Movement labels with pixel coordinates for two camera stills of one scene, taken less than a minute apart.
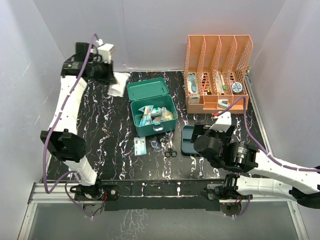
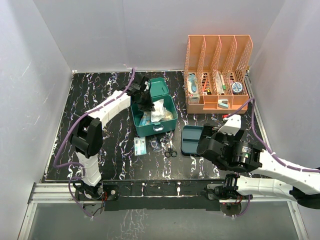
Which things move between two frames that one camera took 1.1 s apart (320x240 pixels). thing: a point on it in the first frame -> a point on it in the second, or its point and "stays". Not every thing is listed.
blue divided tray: [187, 147] stays
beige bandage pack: [166, 114] stays
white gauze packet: [118, 90] -> [158, 114]
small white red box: [194, 98] stays
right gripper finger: [199, 129] -> [207, 130]
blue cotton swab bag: [146, 118] stays
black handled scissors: [170, 152] stays
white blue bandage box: [140, 146] stays
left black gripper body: [100, 71] -> [145, 103]
